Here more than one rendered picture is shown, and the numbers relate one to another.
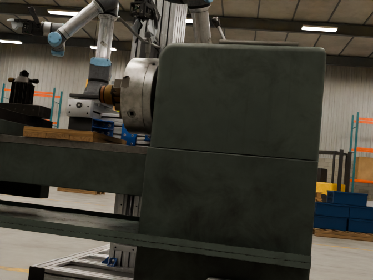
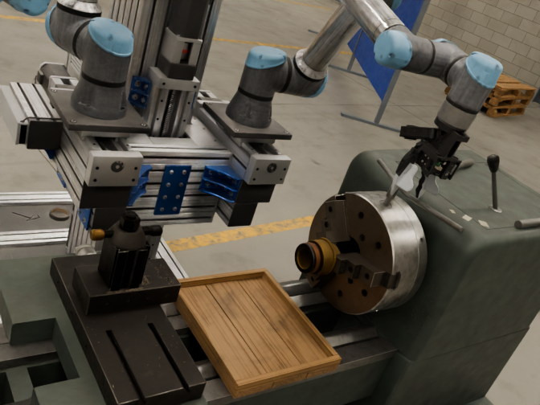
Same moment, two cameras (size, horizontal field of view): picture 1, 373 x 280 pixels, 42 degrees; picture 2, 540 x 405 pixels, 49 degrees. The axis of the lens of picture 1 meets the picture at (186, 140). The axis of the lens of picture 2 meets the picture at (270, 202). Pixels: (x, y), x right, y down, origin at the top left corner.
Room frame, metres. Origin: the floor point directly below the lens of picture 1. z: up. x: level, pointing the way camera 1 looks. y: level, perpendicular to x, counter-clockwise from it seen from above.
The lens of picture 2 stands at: (1.43, 1.45, 1.81)
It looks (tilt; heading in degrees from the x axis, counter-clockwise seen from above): 27 degrees down; 304
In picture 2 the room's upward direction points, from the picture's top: 19 degrees clockwise
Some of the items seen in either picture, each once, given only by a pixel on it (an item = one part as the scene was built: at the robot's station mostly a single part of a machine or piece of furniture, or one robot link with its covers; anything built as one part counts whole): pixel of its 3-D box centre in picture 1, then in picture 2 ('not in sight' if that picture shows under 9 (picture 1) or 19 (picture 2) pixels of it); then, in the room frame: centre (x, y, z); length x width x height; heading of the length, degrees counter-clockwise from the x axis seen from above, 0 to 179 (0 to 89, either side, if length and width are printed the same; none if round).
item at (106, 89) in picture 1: (112, 94); (317, 256); (2.02, 0.33, 1.08); 0.09 x 0.09 x 0.09; 76
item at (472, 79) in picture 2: not in sight; (474, 81); (1.89, 0.22, 1.60); 0.09 x 0.08 x 0.11; 156
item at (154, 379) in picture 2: (10, 119); (121, 323); (2.14, 0.79, 0.95); 0.43 x 0.18 x 0.04; 166
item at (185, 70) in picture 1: (242, 108); (447, 241); (1.90, -0.21, 1.06); 0.59 x 0.48 x 0.39; 76
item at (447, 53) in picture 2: not in sight; (442, 61); (1.99, 0.20, 1.60); 0.11 x 0.11 x 0.08; 66
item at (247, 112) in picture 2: not in sight; (251, 104); (2.59, 0.05, 1.21); 0.15 x 0.15 x 0.10
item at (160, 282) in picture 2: (24, 110); (127, 284); (2.20, 0.75, 1.00); 0.20 x 0.10 x 0.05; 76
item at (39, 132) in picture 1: (77, 138); (251, 324); (2.05, 0.46, 0.89); 0.36 x 0.30 x 0.04; 166
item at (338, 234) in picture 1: (344, 214); not in sight; (8.55, -2.89, 0.39); 1.20 x 0.80 x 0.79; 92
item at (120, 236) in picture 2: (23, 80); (127, 232); (2.21, 0.77, 1.14); 0.08 x 0.08 x 0.03
